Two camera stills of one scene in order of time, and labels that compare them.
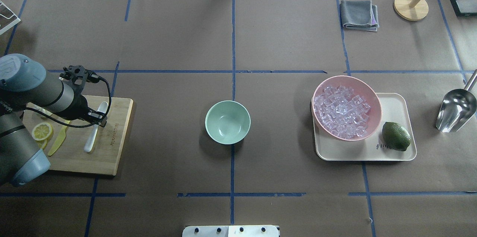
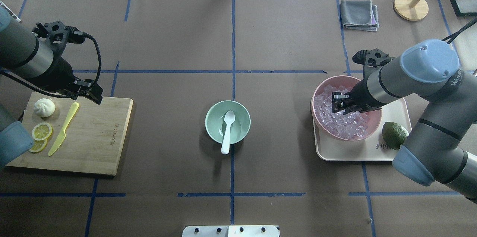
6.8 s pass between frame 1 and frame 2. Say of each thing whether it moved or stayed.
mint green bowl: stayed
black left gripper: moved
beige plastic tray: stayed
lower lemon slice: stayed
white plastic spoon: moved
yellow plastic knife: stayed
